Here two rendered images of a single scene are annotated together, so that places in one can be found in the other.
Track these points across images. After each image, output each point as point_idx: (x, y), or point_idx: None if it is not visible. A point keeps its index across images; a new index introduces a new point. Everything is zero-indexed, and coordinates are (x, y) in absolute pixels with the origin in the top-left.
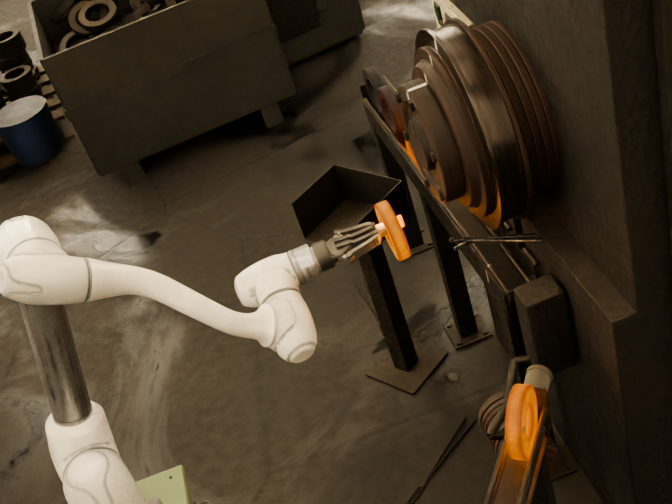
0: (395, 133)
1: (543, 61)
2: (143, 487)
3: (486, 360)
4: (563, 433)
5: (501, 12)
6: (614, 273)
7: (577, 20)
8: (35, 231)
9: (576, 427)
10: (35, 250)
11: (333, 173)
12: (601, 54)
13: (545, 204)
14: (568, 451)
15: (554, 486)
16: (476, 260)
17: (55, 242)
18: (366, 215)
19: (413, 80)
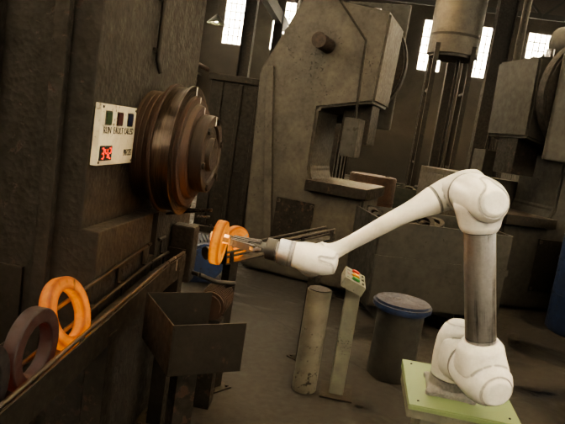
0: (46, 363)
1: None
2: (440, 405)
3: None
4: (135, 410)
5: (156, 81)
6: None
7: (191, 60)
8: (464, 175)
9: (150, 362)
10: (459, 172)
11: (177, 333)
12: (195, 70)
13: (148, 206)
14: (137, 420)
15: (165, 413)
16: (170, 269)
17: (451, 183)
18: (202, 292)
19: (204, 117)
